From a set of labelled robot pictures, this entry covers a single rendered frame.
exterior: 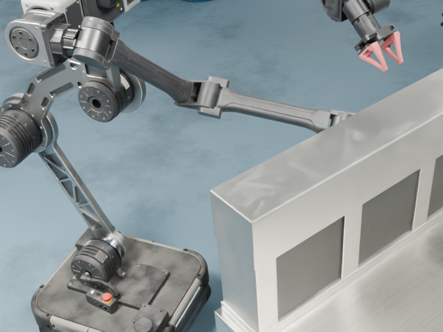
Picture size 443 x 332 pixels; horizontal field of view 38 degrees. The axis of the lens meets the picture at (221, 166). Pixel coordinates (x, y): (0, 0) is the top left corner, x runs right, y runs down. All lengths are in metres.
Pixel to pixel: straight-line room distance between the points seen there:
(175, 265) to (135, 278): 0.18
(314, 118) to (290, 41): 3.20
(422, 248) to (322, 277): 0.19
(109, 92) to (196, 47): 2.99
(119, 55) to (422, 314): 1.04
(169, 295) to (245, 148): 1.40
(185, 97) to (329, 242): 1.04
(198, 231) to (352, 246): 2.34
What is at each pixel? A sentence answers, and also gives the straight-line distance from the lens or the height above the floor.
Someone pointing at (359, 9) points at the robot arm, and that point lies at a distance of 1.75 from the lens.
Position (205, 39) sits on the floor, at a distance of 5.09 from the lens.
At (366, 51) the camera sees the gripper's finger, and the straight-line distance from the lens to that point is 1.72.
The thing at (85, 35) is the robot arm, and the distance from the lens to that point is 1.63.
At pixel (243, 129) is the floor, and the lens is 3.92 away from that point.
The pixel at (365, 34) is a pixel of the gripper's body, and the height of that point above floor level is 1.40.
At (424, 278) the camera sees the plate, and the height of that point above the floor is 1.44.
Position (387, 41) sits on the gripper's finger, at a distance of 1.77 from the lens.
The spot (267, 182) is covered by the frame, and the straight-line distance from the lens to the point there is 0.78.
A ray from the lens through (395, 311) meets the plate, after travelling 0.93.
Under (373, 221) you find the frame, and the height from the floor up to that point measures 1.53.
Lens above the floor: 2.13
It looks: 36 degrees down
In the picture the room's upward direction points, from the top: 5 degrees counter-clockwise
